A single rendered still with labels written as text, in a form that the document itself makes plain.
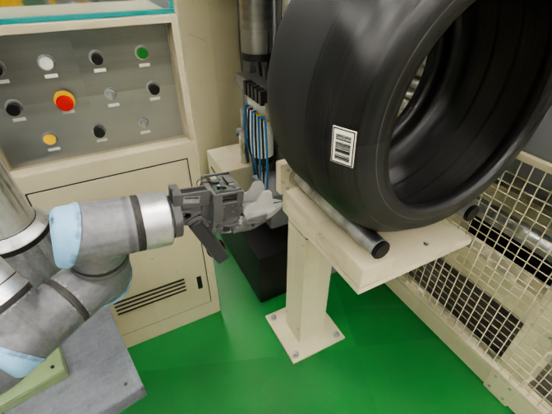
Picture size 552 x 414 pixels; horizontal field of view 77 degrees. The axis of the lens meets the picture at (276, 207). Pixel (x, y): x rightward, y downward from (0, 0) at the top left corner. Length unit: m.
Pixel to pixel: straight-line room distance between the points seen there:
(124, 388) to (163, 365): 0.73
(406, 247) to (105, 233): 0.69
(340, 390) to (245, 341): 0.45
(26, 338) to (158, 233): 0.22
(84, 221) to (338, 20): 0.46
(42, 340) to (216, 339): 1.15
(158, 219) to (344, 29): 0.38
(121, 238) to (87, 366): 0.53
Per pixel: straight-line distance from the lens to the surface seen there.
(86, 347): 1.07
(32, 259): 0.93
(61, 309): 0.63
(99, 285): 0.64
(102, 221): 0.55
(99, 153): 1.23
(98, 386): 0.99
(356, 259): 0.79
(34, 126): 1.20
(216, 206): 0.57
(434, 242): 0.99
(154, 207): 0.56
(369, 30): 0.54
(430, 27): 0.56
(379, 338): 1.75
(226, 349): 1.67
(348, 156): 0.55
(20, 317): 0.62
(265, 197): 0.62
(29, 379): 1.04
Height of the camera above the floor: 1.41
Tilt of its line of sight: 36 degrees down
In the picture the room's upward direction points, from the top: straight up
